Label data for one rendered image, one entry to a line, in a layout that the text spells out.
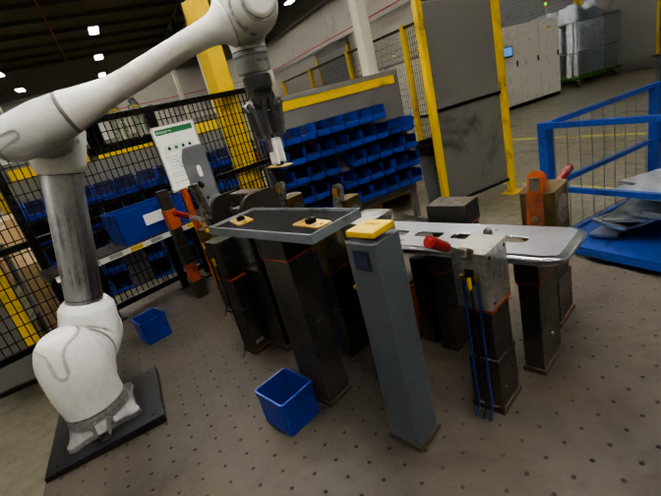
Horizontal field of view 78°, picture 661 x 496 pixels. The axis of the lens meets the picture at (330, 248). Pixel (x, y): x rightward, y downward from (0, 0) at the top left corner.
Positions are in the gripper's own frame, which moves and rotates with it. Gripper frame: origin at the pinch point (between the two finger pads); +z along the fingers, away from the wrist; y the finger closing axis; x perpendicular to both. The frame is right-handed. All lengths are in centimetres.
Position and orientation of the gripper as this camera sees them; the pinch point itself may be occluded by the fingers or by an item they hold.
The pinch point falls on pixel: (275, 151)
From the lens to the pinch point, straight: 119.0
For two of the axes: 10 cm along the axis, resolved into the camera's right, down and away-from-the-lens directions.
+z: 2.2, 9.1, 3.6
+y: 6.3, -4.1, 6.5
